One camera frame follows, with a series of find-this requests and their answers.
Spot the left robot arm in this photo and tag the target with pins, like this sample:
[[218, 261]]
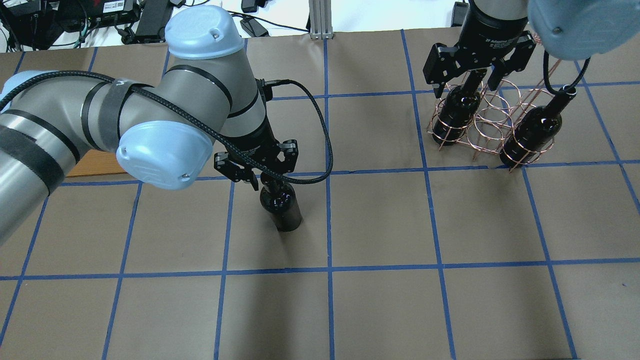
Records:
[[161, 135]]

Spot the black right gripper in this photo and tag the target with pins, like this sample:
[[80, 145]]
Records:
[[492, 34]]

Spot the aluminium frame post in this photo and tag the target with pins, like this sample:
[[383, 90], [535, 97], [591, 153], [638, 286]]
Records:
[[320, 19]]

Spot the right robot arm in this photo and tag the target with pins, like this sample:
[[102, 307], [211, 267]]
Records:
[[567, 29]]

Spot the wooden tray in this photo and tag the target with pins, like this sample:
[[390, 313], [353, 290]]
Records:
[[96, 163]]

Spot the dark wine bottle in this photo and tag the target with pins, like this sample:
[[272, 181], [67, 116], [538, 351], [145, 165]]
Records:
[[279, 199], [536, 129], [458, 110]]

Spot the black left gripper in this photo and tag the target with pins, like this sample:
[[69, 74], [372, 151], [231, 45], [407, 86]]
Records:
[[258, 143]]

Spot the black power brick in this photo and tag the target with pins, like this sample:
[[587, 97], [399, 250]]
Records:
[[459, 13]]

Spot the copper wire bottle basket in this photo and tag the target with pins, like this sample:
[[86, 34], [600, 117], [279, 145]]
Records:
[[496, 116]]

